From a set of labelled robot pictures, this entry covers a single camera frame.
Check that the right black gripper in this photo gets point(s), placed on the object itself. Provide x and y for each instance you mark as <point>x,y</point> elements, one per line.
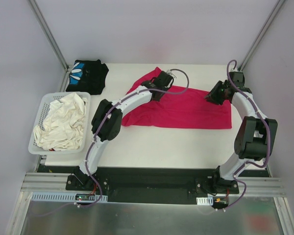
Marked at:
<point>214,92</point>

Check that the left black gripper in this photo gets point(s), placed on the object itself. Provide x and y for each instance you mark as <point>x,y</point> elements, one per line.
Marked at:
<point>158,95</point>

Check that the pink t shirt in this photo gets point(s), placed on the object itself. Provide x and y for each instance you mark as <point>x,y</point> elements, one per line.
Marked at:
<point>183,108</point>

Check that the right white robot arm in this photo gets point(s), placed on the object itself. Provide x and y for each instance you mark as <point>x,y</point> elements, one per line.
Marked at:
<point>254,141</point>

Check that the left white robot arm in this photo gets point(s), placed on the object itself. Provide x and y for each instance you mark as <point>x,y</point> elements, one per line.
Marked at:
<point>107,121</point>

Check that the black folded t shirt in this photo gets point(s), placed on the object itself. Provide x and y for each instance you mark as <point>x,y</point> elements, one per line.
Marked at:
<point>87,76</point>

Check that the cream t shirt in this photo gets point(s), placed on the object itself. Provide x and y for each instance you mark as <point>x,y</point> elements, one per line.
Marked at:
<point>61,122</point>

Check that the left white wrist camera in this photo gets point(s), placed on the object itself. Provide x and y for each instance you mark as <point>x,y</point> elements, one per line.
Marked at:
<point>169,72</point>

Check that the right aluminium frame post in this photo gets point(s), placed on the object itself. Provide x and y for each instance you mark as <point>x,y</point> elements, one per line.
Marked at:
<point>277,8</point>

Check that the aluminium frame post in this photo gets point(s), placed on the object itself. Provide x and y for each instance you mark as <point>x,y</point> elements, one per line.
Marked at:
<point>277,8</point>
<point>47,32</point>

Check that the right white cable duct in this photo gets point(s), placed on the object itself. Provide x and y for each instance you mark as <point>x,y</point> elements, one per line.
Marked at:
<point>204,201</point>

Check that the white cable duct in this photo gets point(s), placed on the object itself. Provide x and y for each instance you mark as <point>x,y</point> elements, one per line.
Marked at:
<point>204,201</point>
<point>67,197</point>

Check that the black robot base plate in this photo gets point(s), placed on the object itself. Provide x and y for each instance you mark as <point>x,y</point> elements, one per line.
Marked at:
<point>151,185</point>

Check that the left aluminium frame post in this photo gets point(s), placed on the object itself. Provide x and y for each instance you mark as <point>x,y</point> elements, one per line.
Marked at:
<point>47,32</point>

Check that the left white cable duct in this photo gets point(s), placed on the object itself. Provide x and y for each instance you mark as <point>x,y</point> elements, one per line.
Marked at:
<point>67,197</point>

